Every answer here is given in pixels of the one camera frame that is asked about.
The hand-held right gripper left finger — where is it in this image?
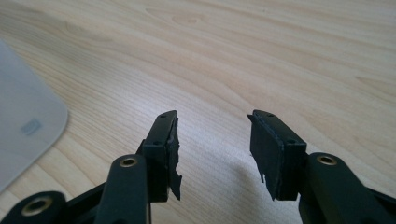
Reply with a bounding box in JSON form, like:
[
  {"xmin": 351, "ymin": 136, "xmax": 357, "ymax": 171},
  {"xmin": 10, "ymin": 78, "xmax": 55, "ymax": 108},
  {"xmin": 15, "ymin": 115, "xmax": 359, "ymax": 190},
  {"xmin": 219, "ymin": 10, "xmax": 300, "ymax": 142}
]
[{"xmin": 94, "ymin": 110, "xmax": 183, "ymax": 224}]

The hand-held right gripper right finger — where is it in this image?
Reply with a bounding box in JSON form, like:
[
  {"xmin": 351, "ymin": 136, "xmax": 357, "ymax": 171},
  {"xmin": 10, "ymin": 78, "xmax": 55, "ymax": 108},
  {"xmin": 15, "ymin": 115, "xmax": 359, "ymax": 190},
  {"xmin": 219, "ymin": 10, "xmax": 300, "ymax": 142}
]
[{"xmin": 247, "ymin": 109, "xmax": 396, "ymax": 224}]

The clear plastic storage box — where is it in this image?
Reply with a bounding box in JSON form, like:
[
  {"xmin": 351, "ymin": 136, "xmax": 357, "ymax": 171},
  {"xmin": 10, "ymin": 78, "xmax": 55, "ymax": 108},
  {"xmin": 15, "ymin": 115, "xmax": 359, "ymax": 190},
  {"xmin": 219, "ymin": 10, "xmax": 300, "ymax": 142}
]
[{"xmin": 0, "ymin": 38, "xmax": 69, "ymax": 192}]

